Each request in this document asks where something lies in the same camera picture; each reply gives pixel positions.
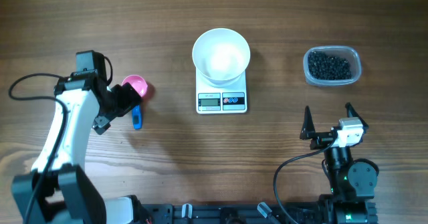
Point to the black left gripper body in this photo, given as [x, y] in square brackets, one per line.
[122, 103]

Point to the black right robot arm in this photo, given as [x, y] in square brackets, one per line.
[352, 181]

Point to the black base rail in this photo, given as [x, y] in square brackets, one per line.
[314, 212]

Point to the white round bowl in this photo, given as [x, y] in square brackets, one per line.
[221, 55]

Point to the clear plastic container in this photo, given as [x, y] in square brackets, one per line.
[341, 51]

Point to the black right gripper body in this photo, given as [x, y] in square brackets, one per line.
[321, 139]

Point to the black beans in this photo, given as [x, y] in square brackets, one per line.
[328, 67]

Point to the white digital kitchen scale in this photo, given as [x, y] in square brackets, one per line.
[227, 98]

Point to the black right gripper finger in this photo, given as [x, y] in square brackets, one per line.
[351, 112]
[308, 129]

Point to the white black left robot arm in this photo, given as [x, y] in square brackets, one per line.
[57, 190]

